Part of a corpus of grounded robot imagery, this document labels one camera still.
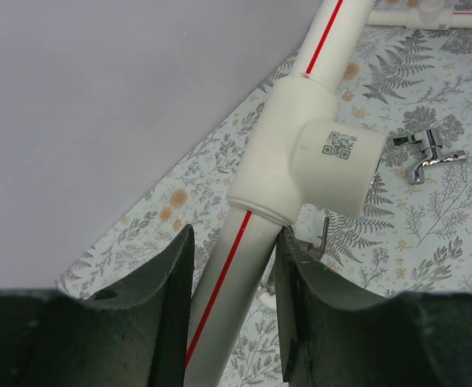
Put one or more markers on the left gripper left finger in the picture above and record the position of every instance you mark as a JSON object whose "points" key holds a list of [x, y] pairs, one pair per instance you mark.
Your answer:
{"points": [[131, 333]]}

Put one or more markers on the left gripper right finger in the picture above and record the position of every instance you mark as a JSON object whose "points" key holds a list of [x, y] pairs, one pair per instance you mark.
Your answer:
{"points": [[334, 333]]}

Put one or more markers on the chrome faucet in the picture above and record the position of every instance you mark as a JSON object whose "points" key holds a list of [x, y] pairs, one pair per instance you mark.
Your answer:
{"points": [[431, 145]]}

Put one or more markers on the dark short faucet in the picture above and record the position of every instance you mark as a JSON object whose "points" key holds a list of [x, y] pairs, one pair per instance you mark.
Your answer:
{"points": [[317, 252]]}

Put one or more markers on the white pipe frame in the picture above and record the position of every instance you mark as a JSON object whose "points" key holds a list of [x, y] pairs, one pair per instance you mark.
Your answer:
{"points": [[298, 155]]}

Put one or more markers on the floral table mat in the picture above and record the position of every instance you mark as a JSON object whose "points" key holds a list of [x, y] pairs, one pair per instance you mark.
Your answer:
{"points": [[410, 237]]}

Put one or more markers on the white plastic faucet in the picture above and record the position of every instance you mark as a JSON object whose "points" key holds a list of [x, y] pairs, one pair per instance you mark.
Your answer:
{"points": [[266, 296]]}

